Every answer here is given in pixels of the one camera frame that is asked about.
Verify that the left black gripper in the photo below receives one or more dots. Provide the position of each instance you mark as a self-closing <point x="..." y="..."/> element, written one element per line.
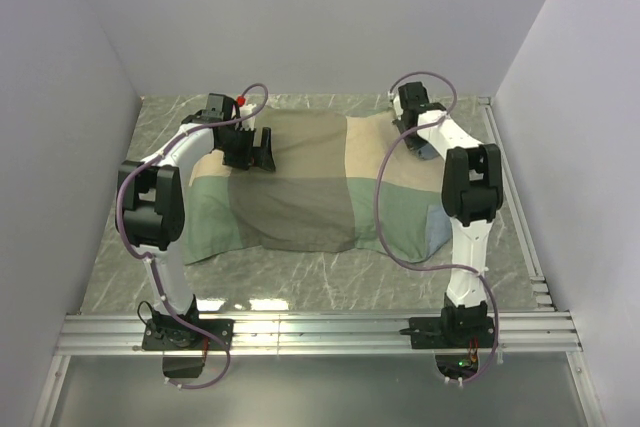
<point x="260" y="156"/>

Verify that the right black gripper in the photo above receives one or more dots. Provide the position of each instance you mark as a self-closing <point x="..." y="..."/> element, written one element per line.
<point x="413" y="143"/>

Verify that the blue fabric pillowcase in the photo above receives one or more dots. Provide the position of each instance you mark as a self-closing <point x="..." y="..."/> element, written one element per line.
<point x="339" y="184"/>

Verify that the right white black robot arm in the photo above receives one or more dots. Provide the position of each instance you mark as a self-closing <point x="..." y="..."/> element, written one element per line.
<point x="472" y="194"/>

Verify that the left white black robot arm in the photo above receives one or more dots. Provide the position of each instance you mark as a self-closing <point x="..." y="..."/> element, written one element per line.
<point x="150" y="211"/>

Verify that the left black controller box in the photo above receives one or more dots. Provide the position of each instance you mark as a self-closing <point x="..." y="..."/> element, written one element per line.
<point x="183" y="367"/>

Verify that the right controller board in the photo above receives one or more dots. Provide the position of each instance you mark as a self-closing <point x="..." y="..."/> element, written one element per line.
<point x="458" y="366"/>

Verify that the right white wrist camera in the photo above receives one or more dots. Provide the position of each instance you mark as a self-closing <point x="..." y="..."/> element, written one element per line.
<point x="395" y="104"/>

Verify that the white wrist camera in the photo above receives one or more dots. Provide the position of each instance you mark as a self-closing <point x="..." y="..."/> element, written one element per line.
<point x="395" y="104"/>
<point x="247" y="112"/>

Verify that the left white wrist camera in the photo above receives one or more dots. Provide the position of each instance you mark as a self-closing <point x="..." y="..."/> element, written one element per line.
<point x="247" y="112"/>

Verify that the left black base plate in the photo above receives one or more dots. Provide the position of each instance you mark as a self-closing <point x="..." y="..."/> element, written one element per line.
<point x="214" y="334"/>

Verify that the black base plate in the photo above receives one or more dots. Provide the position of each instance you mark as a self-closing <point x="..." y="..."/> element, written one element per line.
<point x="437" y="333"/>
<point x="214" y="334"/>

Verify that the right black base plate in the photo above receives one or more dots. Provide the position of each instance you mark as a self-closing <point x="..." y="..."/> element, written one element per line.
<point x="437" y="333"/>

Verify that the aluminium front rail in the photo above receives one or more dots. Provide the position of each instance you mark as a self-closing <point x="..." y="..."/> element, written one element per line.
<point x="333" y="333"/>

